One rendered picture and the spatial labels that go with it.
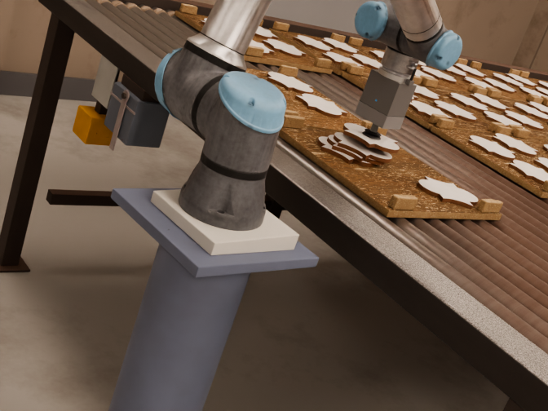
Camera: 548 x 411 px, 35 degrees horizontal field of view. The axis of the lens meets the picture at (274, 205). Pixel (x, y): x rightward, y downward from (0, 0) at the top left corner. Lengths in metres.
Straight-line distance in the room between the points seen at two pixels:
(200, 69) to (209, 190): 0.21
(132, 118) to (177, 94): 0.70
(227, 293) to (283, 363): 1.44
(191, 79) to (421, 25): 0.44
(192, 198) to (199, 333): 0.24
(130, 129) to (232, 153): 0.82
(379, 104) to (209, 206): 0.58
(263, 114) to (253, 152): 0.07
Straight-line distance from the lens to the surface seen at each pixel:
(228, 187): 1.45
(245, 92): 1.41
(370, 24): 1.77
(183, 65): 1.53
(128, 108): 2.23
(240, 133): 1.41
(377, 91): 1.90
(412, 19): 1.65
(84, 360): 2.65
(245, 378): 2.79
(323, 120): 2.15
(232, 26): 1.52
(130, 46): 2.34
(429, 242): 1.67
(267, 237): 1.47
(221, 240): 1.42
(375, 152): 1.92
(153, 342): 1.57
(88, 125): 2.42
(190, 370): 1.59
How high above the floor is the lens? 1.47
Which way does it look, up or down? 21 degrees down
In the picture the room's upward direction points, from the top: 19 degrees clockwise
